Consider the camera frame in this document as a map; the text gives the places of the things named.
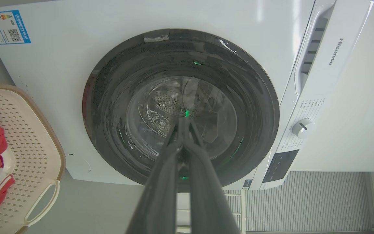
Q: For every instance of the white washing machine dial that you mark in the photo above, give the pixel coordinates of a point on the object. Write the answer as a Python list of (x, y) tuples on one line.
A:
[(303, 128)]

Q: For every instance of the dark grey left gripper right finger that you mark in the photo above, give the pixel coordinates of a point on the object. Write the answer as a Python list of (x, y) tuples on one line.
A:
[(208, 195)]

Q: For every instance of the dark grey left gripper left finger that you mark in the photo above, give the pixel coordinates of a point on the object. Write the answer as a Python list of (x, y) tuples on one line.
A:
[(161, 191)]

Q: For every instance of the beige perforated laundry basket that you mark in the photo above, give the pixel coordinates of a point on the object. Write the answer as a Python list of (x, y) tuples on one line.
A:
[(31, 152)]

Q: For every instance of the white Hisense washing machine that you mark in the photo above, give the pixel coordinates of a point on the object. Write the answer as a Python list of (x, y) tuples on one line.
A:
[(60, 81)]

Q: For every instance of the dark round washing machine door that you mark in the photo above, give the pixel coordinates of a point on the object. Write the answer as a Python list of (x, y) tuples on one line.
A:
[(125, 97)]

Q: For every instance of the blue energy label sticker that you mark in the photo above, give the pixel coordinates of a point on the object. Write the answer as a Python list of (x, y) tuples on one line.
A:
[(5, 27)]

